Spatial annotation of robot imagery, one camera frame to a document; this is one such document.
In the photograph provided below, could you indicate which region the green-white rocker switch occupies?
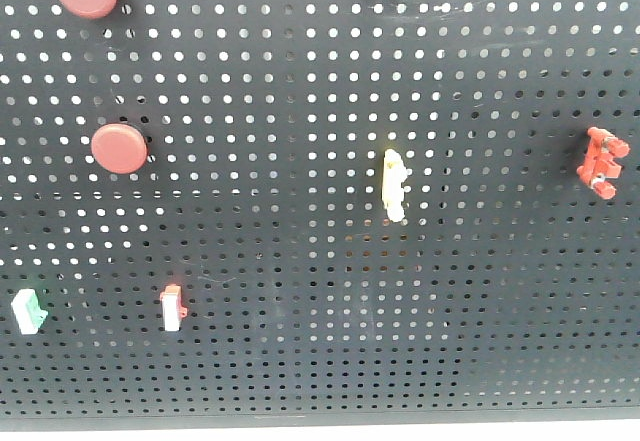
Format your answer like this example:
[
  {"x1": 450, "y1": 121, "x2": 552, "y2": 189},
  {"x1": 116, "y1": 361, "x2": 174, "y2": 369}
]
[{"x1": 11, "y1": 288, "x2": 48, "y2": 335}]

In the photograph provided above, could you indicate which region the lower red mushroom button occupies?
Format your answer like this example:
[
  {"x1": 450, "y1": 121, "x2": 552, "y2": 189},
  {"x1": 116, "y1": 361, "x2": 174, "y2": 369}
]
[{"x1": 90, "y1": 123, "x2": 148, "y2": 174}]

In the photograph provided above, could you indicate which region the red toggle switch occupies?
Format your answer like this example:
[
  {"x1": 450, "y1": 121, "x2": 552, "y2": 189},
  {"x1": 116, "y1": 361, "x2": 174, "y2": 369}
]
[{"x1": 576, "y1": 126, "x2": 630, "y2": 200}]

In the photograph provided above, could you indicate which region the black perforated pegboard panel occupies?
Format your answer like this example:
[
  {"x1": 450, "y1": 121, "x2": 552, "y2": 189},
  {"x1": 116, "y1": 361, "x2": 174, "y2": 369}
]
[{"x1": 1, "y1": 0, "x2": 639, "y2": 431}]

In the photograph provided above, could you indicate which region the red-white rocker switch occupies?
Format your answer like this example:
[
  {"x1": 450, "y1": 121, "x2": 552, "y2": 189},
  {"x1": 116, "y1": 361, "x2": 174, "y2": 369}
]
[{"x1": 160, "y1": 284, "x2": 188, "y2": 332}]

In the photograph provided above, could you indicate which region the yellow toggle switch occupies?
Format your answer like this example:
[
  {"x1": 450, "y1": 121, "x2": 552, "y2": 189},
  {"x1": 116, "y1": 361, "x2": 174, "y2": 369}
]
[{"x1": 381, "y1": 148, "x2": 409, "y2": 223}]

